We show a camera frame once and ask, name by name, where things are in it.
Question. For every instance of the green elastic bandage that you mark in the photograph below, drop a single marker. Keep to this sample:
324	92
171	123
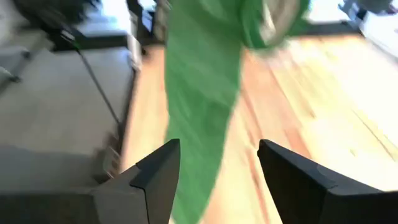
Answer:
199	93

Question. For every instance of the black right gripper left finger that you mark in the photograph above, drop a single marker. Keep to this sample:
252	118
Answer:
140	199

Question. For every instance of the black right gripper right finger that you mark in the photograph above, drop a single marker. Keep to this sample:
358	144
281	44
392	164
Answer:
311	193

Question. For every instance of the silver edge plate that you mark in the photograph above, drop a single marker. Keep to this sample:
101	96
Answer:
110	161

